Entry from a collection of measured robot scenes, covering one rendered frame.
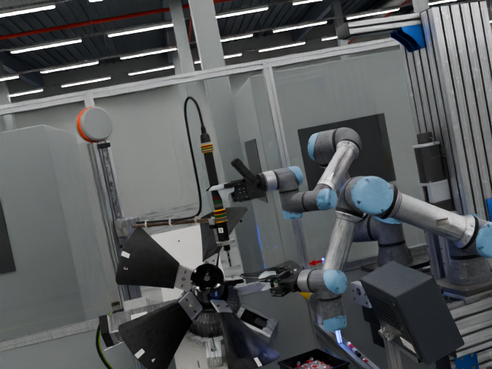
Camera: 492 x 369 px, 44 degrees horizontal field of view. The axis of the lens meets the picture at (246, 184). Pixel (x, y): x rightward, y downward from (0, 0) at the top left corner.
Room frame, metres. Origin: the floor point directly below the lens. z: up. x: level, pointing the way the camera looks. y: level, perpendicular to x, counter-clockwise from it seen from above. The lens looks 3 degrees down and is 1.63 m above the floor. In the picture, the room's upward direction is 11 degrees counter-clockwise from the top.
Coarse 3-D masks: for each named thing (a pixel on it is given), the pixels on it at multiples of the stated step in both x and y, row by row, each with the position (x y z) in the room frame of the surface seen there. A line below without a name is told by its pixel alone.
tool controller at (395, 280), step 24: (384, 288) 1.52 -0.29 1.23; (408, 288) 1.45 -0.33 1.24; (432, 288) 1.45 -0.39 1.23; (384, 312) 1.57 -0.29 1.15; (408, 312) 1.44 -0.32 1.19; (432, 312) 1.45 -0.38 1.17; (384, 336) 1.61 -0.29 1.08; (408, 336) 1.47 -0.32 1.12; (432, 336) 1.44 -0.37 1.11; (456, 336) 1.45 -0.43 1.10; (432, 360) 1.44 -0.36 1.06
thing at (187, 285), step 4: (180, 268) 2.22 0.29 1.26; (184, 268) 2.21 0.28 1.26; (188, 268) 2.21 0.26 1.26; (180, 272) 2.22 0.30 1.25; (188, 272) 2.21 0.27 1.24; (176, 276) 2.22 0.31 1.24; (180, 276) 2.22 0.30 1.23; (184, 276) 2.22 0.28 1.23; (188, 276) 2.21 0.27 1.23; (176, 280) 2.23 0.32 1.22; (180, 280) 2.22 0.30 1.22; (184, 280) 2.22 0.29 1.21; (188, 280) 2.21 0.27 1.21; (176, 284) 2.23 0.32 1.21; (180, 284) 2.23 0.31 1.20; (184, 284) 2.22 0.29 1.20; (188, 284) 2.22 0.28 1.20; (180, 288) 2.23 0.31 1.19; (184, 288) 2.22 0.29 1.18; (188, 288) 2.22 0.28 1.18
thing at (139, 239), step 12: (132, 240) 2.28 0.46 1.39; (144, 240) 2.27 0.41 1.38; (132, 252) 2.27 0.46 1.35; (144, 252) 2.25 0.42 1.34; (156, 252) 2.24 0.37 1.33; (120, 264) 2.27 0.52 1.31; (132, 264) 2.26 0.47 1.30; (144, 264) 2.25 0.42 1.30; (156, 264) 2.24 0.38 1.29; (168, 264) 2.22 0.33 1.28; (120, 276) 2.27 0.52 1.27; (132, 276) 2.26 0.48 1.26; (144, 276) 2.25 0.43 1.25; (156, 276) 2.24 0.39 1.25; (168, 276) 2.23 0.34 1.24
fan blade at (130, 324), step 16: (176, 304) 2.11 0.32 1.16; (144, 320) 2.06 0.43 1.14; (160, 320) 2.08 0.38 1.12; (176, 320) 2.10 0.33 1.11; (128, 336) 2.03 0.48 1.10; (144, 336) 2.04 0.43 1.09; (160, 336) 2.06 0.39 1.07; (176, 336) 2.10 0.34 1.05; (144, 352) 2.03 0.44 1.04; (160, 352) 2.05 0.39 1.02; (160, 368) 2.04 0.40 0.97
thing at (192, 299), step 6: (186, 294) 2.14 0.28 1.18; (192, 294) 2.15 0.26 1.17; (180, 300) 2.13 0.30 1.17; (186, 300) 2.14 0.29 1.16; (192, 300) 2.15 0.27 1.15; (186, 306) 2.14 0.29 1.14; (198, 306) 2.17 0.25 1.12; (186, 312) 2.14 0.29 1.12; (192, 312) 2.15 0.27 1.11; (198, 312) 2.16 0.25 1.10; (192, 318) 2.15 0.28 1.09
